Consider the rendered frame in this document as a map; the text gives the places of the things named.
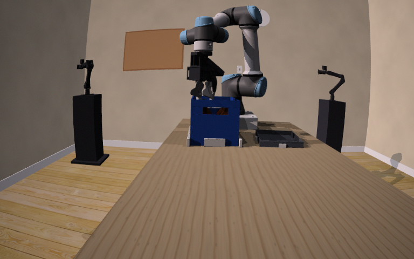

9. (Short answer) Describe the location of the blue plastic crate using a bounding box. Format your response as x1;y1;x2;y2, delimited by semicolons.
190;96;240;146

